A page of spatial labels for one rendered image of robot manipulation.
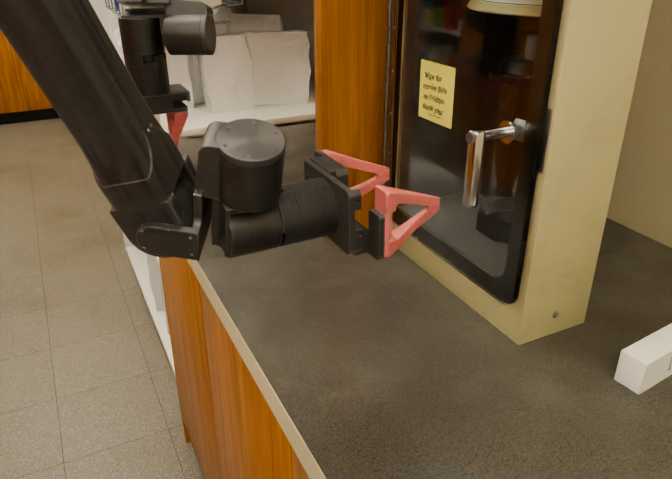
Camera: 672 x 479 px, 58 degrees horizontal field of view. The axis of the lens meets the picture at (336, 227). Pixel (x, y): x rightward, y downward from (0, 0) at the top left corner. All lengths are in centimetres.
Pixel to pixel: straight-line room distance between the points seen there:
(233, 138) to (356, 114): 48
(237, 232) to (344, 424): 24
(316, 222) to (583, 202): 33
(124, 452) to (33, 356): 66
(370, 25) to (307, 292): 40
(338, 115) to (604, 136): 40
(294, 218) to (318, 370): 23
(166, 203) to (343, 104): 48
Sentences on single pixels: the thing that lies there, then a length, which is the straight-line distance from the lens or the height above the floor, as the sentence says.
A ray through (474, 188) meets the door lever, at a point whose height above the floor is 114.
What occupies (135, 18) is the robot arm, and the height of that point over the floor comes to 130.
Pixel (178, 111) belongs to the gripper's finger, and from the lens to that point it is 92.
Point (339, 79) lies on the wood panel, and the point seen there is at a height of 120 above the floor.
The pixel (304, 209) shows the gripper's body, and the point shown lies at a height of 117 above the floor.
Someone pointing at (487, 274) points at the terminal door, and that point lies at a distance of 79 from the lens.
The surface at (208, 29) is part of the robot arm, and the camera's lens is 89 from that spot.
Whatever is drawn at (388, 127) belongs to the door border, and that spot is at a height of 114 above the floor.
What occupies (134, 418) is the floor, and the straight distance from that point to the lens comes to 214.
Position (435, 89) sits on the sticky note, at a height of 122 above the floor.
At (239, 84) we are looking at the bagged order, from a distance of 185.
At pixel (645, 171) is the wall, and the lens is 117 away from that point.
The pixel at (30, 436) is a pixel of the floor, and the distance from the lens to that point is 220.
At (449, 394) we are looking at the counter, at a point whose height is 94.
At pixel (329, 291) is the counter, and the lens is 87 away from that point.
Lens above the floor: 140
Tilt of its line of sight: 26 degrees down
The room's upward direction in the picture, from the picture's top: straight up
